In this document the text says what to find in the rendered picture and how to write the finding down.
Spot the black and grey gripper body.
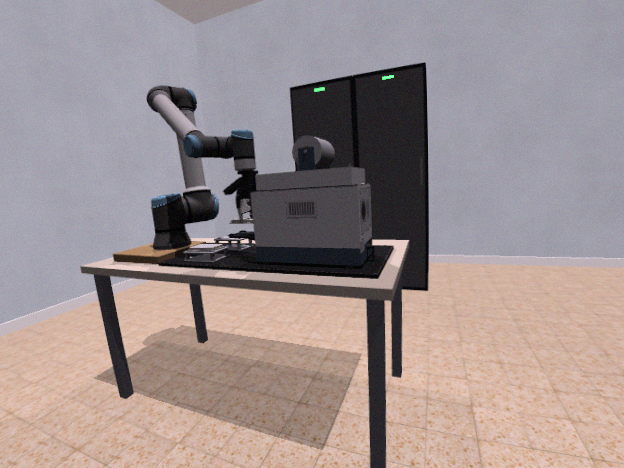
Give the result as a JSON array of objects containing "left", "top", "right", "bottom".
[{"left": 237, "top": 170, "right": 258, "bottom": 199}]

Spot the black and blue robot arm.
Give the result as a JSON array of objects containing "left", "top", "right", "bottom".
[{"left": 147, "top": 85, "right": 256, "bottom": 250}]

